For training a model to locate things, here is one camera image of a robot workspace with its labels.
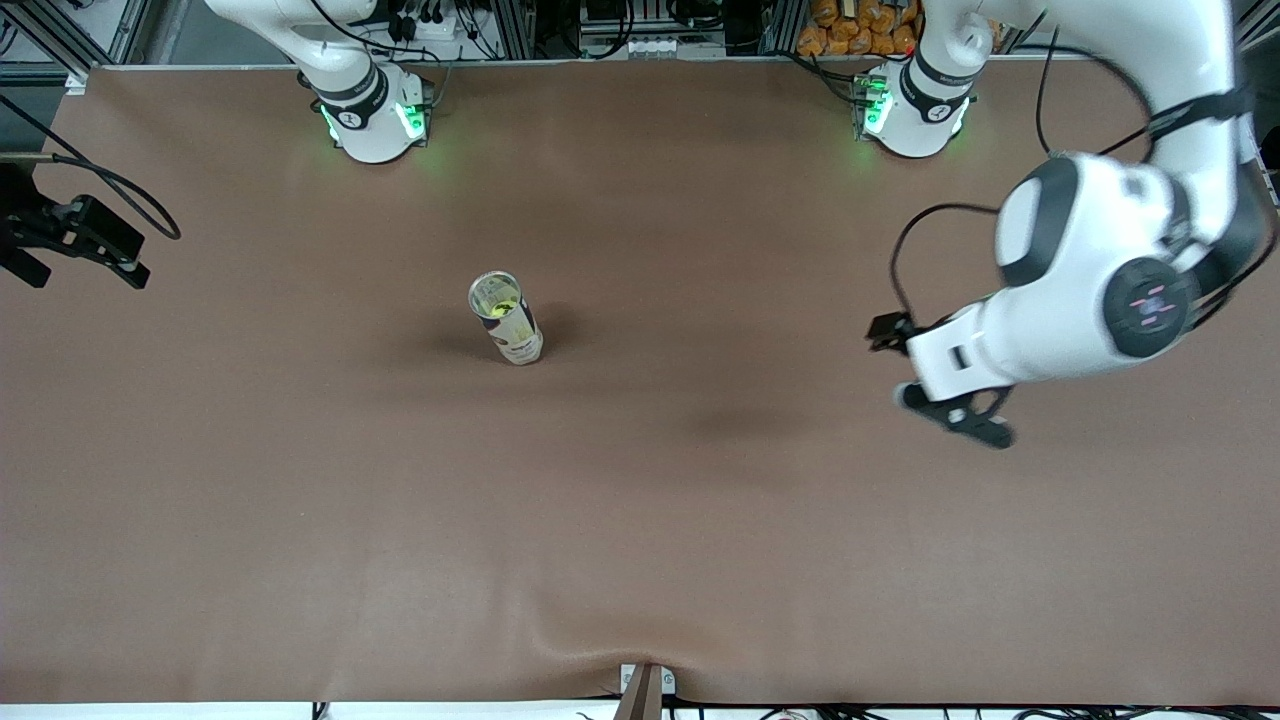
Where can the metal table edge clamp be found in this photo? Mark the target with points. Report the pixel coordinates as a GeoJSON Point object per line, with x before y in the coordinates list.
{"type": "Point", "coordinates": [645, 690]}

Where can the orange packaged items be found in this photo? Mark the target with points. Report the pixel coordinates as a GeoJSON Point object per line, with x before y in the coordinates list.
{"type": "Point", "coordinates": [850, 30]}

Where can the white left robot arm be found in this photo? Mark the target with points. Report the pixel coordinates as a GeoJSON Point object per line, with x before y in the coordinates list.
{"type": "Point", "coordinates": [1080, 280]}

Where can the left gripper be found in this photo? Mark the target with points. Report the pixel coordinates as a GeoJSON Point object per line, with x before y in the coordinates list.
{"type": "Point", "coordinates": [886, 330]}

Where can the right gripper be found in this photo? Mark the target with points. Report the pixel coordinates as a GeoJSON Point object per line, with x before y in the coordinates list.
{"type": "Point", "coordinates": [22, 222]}

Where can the white connector block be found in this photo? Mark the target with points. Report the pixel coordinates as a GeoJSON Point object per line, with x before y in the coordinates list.
{"type": "Point", "coordinates": [655, 45]}

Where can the white power strip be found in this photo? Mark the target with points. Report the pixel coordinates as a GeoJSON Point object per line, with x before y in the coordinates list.
{"type": "Point", "coordinates": [430, 25]}

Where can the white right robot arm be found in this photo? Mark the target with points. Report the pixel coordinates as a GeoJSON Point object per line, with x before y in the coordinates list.
{"type": "Point", "coordinates": [370, 120]}

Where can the tennis ball with black cross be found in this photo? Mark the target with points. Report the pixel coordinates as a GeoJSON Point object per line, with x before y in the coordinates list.
{"type": "Point", "coordinates": [497, 306]}

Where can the aluminium table corner bracket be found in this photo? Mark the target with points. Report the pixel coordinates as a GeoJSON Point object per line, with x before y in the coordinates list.
{"type": "Point", "coordinates": [77, 82]}

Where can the blue white tennis ball can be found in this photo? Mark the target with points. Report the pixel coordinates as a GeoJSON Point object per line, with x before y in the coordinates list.
{"type": "Point", "coordinates": [515, 338]}

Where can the brown table mat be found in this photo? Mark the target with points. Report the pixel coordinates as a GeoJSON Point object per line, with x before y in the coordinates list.
{"type": "Point", "coordinates": [640, 500]}

